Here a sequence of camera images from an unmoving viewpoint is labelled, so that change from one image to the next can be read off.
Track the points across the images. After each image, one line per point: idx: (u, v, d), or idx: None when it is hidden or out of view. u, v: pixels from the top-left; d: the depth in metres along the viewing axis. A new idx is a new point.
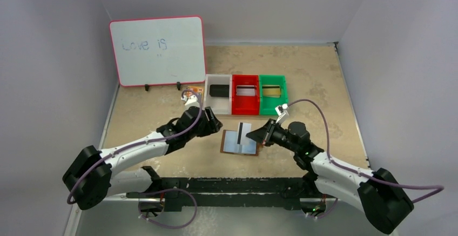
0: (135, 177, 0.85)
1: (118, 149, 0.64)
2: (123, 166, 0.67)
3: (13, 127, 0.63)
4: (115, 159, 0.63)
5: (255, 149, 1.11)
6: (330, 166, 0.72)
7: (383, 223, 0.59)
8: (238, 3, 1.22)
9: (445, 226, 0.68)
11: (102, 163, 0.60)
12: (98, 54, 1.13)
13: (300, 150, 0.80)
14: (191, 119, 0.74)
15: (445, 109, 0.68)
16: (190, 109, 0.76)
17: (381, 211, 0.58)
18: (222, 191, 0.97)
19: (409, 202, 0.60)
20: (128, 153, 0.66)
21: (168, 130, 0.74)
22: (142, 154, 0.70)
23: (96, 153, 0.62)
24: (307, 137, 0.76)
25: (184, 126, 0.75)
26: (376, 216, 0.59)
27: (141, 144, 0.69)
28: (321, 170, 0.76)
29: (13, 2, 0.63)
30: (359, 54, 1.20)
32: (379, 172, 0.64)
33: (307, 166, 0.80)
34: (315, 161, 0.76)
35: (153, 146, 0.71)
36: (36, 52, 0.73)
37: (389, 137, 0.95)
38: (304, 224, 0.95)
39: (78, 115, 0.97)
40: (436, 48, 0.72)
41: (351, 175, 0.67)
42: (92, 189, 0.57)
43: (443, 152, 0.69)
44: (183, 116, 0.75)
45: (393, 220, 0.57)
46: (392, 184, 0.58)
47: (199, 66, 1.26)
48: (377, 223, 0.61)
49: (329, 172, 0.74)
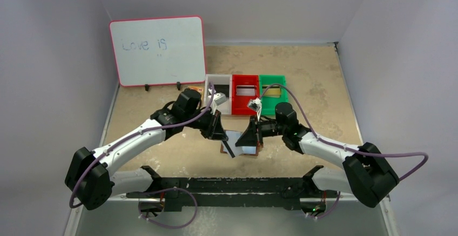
0: (136, 175, 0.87)
1: (111, 146, 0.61)
2: (123, 161, 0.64)
3: (13, 128, 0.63)
4: (110, 157, 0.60)
5: (256, 150, 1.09)
6: (318, 143, 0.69)
7: (366, 196, 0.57)
8: (238, 3, 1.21)
9: (448, 227, 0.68)
11: (98, 163, 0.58)
12: (98, 54, 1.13)
13: (289, 129, 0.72)
14: (187, 101, 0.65)
15: (445, 110, 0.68)
16: (185, 90, 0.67)
17: (365, 182, 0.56)
18: (222, 191, 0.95)
19: (394, 175, 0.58)
20: (123, 148, 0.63)
21: (163, 115, 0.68)
22: (139, 147, 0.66)
23: (91, 154, 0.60)
24: (294, 116, 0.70)
25: (180, 109, 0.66)
26: (359, 187, 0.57)
27: (136, 136, 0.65)
28: (309, 150, 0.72)
29: (13, 4, 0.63)
30: (359, 54, 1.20)
32: (365, 145, 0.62)
33: (295, 145, 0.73)
34: (303, 140, 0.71)
35: (149, 135, 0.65)
36: (36, 53, 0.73)
37: (388, 137, 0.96)
38: (304, 224, 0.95)
39: (78, 115, 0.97)
40: (436, 49, 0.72)
41: (337, 150, 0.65)
42: (93, 190, 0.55)
43: (444, 153, 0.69)
44: (178, 99, 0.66)
45: (377, 191, 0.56)
46: (374, 154, 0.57)
47: (199, 66, 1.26)
48: (361, 196, 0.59)
49: (317, 150, 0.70)
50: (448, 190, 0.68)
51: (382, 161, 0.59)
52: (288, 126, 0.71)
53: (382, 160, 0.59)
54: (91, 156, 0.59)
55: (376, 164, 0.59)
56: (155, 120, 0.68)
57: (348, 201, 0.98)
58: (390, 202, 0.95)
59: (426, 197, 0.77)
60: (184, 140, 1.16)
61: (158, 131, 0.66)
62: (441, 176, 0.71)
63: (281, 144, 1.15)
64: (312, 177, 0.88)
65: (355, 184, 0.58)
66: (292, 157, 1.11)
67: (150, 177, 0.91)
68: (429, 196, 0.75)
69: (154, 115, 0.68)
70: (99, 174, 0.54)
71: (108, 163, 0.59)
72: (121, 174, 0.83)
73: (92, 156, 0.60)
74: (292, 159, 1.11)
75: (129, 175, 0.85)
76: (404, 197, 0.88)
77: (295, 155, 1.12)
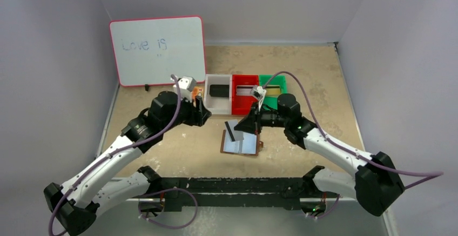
0: (130, 184, 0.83)
1: (78, 179, 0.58)
2: (98, 188, 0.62)
3: (13, 127, 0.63)
4: (78, 191, 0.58)
5: (255, 149, 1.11)
6: (325, 144, 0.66)
7: (374, 205, 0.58)
8: (238, 2, 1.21)
9: (447, 227, 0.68)
11: (66, 199, 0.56)
12: (98, 53, 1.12)
13: (291, 121, 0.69)
14: (161, 108, 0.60)
15: (446, 111, 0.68)
16: (159, 96, 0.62)
17: (376, 194, 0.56)
18: (222, 191, 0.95)
19: (401, 186, 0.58)
20: (92, 179, 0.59)
21: (138, 126, 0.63)
22: (110, 172, 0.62)
23: (58, 190, 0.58)
24: (297, 109, 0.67)
25: (155, 117, 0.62)
26: (370, 198, 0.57)
27: (105, 161, 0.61)
28: (312, 148, 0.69)
29: (13, 4, 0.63)
30: (359, 54, 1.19)
32: (378, 155, 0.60)
33: (298, 139, 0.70)
34: (309, 138, 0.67)
35: (120, 156, 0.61)
36: (36, 53, 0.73)
37: (389, 137, 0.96)
38: (304, 224, 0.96)
39: (78, 115, 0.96)
40: (436, 49, 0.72)
41: (349, 157, 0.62)
42: (71, 224, 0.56)
43: (444, 154, 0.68)
44: (152, 105, 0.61)
45: (385, 202, 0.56)
46: (388, 169, 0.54)
47: (199, 65, 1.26)
48: (366, 203, 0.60)
49: (322, 150, 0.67)
50: (448, 191, 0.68)
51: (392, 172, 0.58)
52: (289, 119, 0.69)
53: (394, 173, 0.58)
54: (59, 192, 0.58)
55: (385, 175, 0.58)
56: (128, 136, 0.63)
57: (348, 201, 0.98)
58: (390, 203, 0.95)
59: (425, 197, 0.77)
60: (185, 140, 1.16)
61: (129, 149, 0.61)
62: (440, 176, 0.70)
63: (281, 144, 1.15)
64: (314, 179, 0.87)
65: (365, 194, 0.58)
66: (292, 157, 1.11)
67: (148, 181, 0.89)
68: (429, 196, 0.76)
69: (125, 132, 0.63)
70: (68, 211, 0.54)
71: (76, 198, 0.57)
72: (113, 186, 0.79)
73: (60, 191, 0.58)
74: (292, 159, 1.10)
75: (121, 186, 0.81)
76: (404, 197, 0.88)
77: (295, 155, 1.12)
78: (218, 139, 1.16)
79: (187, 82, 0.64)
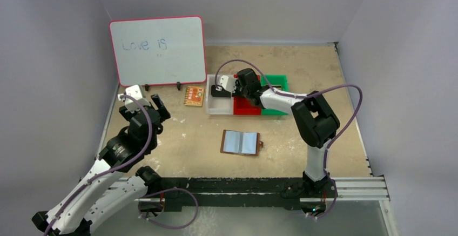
0: (126, 192, 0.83)
1: (61, 208, 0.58)
2: (83, 212, 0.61)
3: (13, 127, 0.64)
4: (61, 220, 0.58)
5: (255, 149, 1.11)
6: (275, 96, 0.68)
7: (310, 137, 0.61)
8: (238, 2, 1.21)
9: (445, 227, 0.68)
11: (51, 229, 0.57)
12: (97, 53, 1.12)
13: (251, 87, 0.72)
14: (139, 128, 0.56)
15: (445, 111, 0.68)
16: (137, 115, 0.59)
17: (307, 122, 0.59)
18: (222, 191, 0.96)
19: (336, 119, 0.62)
20: (73, 207, 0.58)
21: (118, 147, 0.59)
22: (92, 197, 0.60)
23: (44, 220, 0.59)
24: (251, 75, 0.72)
25: (135, 136, 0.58)
26: (303, 128, 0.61)
27: (85, 188, 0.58)
28: (269, 106, 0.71)
29: (13, 4, 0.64)
30: (359, 54, 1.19)
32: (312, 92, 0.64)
33: (257, 102, 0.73)
34: (262, 95, 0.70)
35: (99, 182, 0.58)
36: (37, 54, 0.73)
37: (389, 137, 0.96)
38: (304, 224, 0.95)
39: (78, 114, 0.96)
40: (436, 49, 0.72)
41: (289, 99, 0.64)
42: None
43: (444, 154, 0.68)
44: (131, 123, 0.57)
45: (318, 133, 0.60)
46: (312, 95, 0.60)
47: (199, 66, 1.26)
48: (306, 138, 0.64)
49: (275, 104, 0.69)
50: (445, 191, 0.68)
51: (324, 104, 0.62)
52: (248, 86, 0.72)
53: (324, 103, 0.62)
54: (44, 222, 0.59)
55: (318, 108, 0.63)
56: (106, 159, 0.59)
57: (348, 201, 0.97)
58: (390, 203, 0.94)
59: (423, 197, 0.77)
60: (184, 140, 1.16)
61: (108, 175, 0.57)
62: (438, 177, 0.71)
63: (281, 144, 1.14)
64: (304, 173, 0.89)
65: (300, 126, 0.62)
66: (292, 156, 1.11)
67: (143, 187, 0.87)
68: (425, 195, 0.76)
69: (102, 155, 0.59)
70: None
71: (60, 228, 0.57)
72: (107, 197, 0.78)
73: (45, 221, 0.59)
74: (291, 159, 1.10)
75: (115, 196, 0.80)
76: (401, 197, 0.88)
77: (295, 155, 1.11)
78: (217, 139, 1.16)
79: (137, 90, 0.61)
